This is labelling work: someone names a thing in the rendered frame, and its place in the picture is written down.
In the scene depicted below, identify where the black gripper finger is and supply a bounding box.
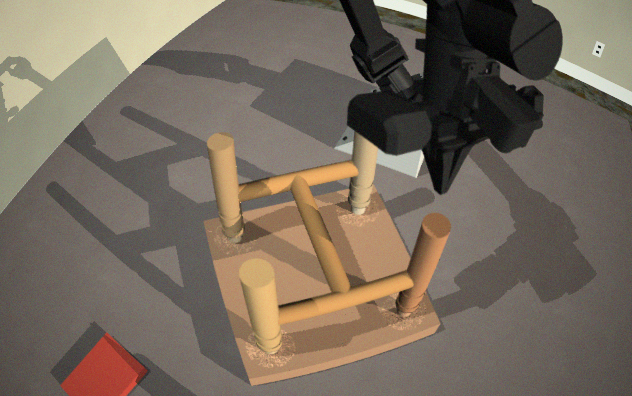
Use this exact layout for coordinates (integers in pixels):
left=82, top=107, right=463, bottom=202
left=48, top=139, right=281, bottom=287
left=422, top=136, right=467, bottom=195
left=444, top=125, right=489, bottom=194

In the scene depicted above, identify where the tan wooden stool leg frame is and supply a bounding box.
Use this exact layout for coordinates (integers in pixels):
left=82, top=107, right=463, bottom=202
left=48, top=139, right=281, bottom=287
left=207, top=131, right=451, bottom=354

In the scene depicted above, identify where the tan wooden stool seat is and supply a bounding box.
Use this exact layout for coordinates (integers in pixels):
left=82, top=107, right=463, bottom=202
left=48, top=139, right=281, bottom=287
left=204, top=184, right=440, bottom=386

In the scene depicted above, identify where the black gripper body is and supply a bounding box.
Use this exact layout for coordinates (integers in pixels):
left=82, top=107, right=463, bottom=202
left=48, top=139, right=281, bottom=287
left=347, top=32, right=496, bottom=156

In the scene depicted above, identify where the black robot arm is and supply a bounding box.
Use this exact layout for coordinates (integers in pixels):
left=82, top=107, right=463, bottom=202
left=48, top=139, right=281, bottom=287
left=339, top=0, right=563, bottom=153

